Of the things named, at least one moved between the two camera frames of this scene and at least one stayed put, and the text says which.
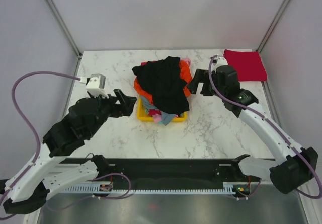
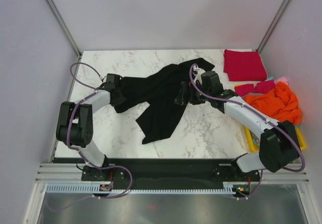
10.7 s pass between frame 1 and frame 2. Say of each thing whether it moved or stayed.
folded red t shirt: stayed
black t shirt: moved
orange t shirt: moved
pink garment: moved
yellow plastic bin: moved
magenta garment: moved
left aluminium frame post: stayed
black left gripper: moved
